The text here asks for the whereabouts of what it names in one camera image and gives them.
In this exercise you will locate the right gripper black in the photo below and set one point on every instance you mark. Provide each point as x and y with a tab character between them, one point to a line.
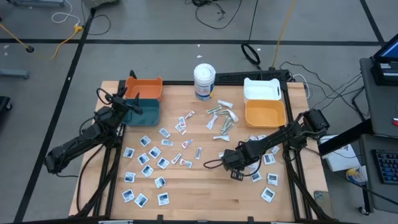
234	158

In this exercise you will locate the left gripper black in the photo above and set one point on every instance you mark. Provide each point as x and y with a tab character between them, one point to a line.
116	104

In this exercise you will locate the square alcohol pad packet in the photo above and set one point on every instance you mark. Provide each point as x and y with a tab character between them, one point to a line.
130	177
141	200
221	154
272	179
147	170
261	137
274	150
253	165
145	141
163	198
154	152
256	176
160	182
143	158
128	152
163	163
253	137
128	195
269	158
268	194

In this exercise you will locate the plain white bandage wrapper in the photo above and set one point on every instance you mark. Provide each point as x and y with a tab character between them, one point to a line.
212	121
224	103
232	115
221	137

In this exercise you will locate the small blue white packet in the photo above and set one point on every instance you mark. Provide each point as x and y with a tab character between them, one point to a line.
164	132
167	142

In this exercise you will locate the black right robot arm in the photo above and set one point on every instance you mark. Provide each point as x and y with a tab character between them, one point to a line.
280	137

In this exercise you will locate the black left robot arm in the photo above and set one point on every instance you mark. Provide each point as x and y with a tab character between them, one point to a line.
74	146

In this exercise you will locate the orange plastic bin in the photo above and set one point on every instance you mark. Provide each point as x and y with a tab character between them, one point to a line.
146	88

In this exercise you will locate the teal plastic bin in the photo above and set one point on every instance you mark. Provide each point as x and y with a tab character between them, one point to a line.
149	113

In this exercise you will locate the yellow plastic bin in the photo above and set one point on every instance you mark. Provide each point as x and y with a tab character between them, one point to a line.
264	113

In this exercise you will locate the white plastic bin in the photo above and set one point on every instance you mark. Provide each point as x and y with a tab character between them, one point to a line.
261	90

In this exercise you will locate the white Lysol wipes canister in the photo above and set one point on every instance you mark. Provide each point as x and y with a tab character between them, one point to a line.
204	90

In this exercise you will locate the black power strip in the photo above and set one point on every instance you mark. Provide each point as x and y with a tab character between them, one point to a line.
236	76

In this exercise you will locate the dark smartphone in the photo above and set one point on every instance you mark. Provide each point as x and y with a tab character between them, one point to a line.
320	202

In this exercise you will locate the white box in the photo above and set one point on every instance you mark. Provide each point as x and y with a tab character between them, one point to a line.
339	160

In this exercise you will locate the black desk beam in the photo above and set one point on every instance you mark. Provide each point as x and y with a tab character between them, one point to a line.
342	140

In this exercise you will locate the black round floor plug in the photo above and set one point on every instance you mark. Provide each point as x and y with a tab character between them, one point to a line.
30	49

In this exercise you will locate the small lying wipes canister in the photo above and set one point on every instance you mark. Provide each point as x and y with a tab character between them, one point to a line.
357	175

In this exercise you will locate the grey table foot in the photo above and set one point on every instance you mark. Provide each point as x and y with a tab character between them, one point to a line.
12	74
37	2

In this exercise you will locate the black caster base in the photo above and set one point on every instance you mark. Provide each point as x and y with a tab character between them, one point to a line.
3	104

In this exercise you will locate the desk caster wheel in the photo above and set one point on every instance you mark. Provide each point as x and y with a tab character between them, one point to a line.
363	210

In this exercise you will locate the black keyboard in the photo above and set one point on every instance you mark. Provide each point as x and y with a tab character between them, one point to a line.
387	166

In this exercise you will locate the grey side desk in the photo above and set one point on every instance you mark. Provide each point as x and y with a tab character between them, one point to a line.
382	105
385	199

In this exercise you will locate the small red object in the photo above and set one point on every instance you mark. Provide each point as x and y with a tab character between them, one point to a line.
395	122

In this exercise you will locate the black laptop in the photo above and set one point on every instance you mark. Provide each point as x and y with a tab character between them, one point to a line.
385	73

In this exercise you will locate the black aluminium table frame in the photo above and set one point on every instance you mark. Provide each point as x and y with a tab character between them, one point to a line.
180	83

